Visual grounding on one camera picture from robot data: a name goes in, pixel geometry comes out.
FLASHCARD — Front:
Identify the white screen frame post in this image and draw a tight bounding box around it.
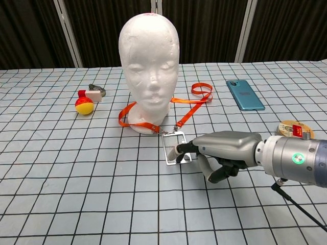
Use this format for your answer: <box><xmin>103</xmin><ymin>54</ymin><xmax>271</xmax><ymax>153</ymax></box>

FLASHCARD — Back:
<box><xmin>234</xmin><ymin>0</ymin><xmax>258</xmax><ymax>63</ymax></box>
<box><xmin>151</xmin><ymin>0</ymin><xmax>163</xmax><ymax>15</ymax></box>
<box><xmin>53</xmin><ymin>0</ymin><xmax>84</xmax><ymax>68</ymax></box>

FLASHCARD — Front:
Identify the white clear badge holder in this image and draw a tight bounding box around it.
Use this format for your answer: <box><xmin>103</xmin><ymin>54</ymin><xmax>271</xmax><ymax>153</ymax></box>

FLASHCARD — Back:
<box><xmin>160</xmin><ymin>130</ymin><xmax>194</xmax><ymax>166</ymax></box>

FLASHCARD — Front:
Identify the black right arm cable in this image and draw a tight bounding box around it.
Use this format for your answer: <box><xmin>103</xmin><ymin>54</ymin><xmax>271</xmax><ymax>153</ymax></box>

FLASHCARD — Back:
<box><xmin>271</xmin><ymin>178</ymin><xmax>327</xmax><ymax>232</ymax></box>

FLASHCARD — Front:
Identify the white foam mannequin head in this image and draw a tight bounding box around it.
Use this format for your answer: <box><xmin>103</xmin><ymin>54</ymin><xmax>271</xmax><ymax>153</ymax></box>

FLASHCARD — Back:
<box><xmin>118</xmin><ymin>12</ymin><xmax>179</xmax><ymax>135</ymax></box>

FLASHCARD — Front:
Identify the checked grey tablecloth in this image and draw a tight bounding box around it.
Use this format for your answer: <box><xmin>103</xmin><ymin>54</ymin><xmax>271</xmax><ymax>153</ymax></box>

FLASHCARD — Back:
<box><xmin>0</xmin><ymin>60</ymin><xmax>327</xmax><ymax>245</ymax></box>

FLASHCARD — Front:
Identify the teal blue smartphone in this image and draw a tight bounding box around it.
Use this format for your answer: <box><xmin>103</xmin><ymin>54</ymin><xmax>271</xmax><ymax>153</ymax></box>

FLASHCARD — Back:
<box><xmin>226</xmin><ymin>80</ymin><xmax>266</xmax><ymax>112</ymax></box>

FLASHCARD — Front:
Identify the round tape roll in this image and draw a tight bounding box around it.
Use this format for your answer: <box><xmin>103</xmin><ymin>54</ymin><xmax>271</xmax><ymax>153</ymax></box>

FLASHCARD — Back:
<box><xmin>277</xmin><ymin>119</ymin><xmax>315</xmax><ymax>140</ymax></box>

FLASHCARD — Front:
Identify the orange lanyard strap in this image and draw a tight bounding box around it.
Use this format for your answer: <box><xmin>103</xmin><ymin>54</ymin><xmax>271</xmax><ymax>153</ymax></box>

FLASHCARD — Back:
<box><xmin>118</xmin><ymin>83</ymin><xmax>214</xmax><ymax>135</ymax></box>

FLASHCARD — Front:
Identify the pink white block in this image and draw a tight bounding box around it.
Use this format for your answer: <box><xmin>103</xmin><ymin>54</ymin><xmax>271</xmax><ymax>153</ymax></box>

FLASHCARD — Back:
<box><xmin>85</xmin><ymin>89</ymin><xmax>102</xmax><ymax>103</ymax></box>

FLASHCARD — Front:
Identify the red and yellow ball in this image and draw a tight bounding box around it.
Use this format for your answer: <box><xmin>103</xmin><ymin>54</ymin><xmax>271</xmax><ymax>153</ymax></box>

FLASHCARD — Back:
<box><xmin>75</xmin><ymin>96</ymin><xmax>95</xmax><ymax>116</ymax></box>

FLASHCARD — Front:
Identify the small grey dark object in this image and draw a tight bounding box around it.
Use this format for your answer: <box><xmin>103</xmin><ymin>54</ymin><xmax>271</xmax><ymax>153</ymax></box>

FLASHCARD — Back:
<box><xmin>88</xmin><ymin>83</ymin><xmax>107</xmax><ymax>97</ymax></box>

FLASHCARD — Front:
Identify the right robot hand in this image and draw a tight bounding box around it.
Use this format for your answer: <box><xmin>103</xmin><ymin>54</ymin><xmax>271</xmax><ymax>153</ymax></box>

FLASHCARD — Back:
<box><xmin>167</xmin><ymin>131</ymin><xmax>263</xmax><ymax>184</ymax></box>

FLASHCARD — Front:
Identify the dark pleated screen panel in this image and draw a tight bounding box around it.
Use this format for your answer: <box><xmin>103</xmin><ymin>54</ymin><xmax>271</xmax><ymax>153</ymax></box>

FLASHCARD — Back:
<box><xmin>242</xmin><ymin>0</ymin><xmax>327</xmax><ymax>63</ymax></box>
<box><xmin>63</xmin><ymin>0</ymin><xmax>154</xmax><ymax>68</ymax></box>
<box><xmin>0</xmin><ymin>0</ymin><xmax>77</xmax><ymax>70</ymax></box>
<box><xmin>160</xmin><ymin>0</ymin><xmax>250</xmax><ymax>64</ymax></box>

